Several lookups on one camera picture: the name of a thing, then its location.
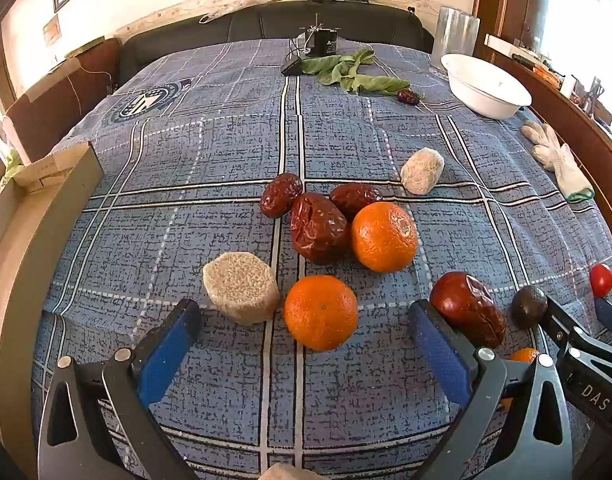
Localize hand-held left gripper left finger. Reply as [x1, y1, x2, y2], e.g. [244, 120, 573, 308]
[37, 298, 203, 480]

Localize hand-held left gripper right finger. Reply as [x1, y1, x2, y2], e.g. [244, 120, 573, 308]
[408, 299, 574, 480]

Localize dark green avocado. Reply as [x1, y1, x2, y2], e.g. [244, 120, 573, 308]
[511, 285, 549, 331]

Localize red cherry tomato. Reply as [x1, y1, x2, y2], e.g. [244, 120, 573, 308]
[589, 263, 612, 299]

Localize orange mandarin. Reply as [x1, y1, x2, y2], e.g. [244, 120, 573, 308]
[284, 275, 359, 352]
[351, 201, 419, 274]
[500, 347, 542, 411]

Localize smooth red date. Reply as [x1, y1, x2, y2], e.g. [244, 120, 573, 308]
[429, 271, 508, 350]

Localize large red date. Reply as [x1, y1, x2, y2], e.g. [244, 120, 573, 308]
[289, 192, 352, 266]

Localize cardboard box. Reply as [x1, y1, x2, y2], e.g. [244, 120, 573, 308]
[0, 141, 105, 211]

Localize beige puffed rice cake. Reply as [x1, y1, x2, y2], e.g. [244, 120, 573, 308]
[400, 147, 446, 196]
[202, 252, 282, 326]
[257, 462, 319, 480]

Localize white work glove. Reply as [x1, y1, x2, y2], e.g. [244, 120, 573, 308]
[521, 120, 596, 204]

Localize wooden window ledge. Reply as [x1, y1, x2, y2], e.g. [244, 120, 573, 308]
[483, 32, 612, 241]

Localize white bowl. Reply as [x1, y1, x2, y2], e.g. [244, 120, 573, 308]
[440, 53, 533, 120]

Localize brown wooden cabinet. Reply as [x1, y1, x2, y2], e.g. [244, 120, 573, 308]
[3, 36, 123, 163]

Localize green leafy sprig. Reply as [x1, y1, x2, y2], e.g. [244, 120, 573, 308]
[300, 48, 412, 96]

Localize clear plastic container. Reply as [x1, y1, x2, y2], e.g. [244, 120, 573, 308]
[431, 5, 482, 71]

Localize black cylindrical device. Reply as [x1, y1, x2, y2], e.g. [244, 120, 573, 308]
[299, 12, 343, 58]

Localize black leather sofa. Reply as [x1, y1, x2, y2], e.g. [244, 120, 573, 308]
[117, 0, 435, 91]

